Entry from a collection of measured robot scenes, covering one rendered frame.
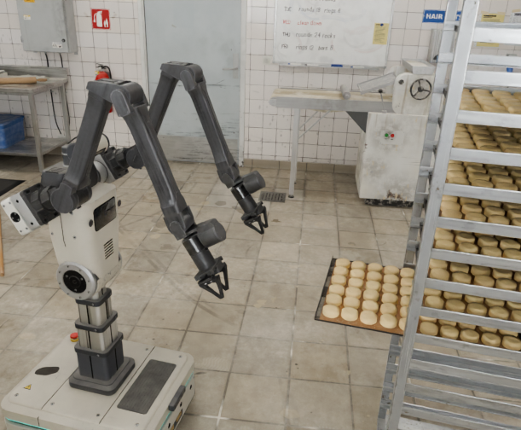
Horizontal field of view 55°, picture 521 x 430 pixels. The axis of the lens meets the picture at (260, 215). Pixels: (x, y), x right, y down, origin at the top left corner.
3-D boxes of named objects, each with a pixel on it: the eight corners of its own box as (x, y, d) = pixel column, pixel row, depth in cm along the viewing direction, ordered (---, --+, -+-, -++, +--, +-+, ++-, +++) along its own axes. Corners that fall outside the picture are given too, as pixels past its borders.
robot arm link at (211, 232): (179, 213, 149) (166, 224, 142) (210, 198, 145) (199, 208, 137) (199, 246, 152) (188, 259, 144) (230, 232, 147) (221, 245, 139)
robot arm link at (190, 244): (184, 233, 150) (176, 241, 144) (202, 224, 147) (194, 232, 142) (196, 252, 151) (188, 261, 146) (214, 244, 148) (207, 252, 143)
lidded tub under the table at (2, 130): (-30, 148, 512) (-35, 122, 501) (-4, 136, 555) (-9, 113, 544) (6, 149, 509) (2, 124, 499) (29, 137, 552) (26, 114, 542)
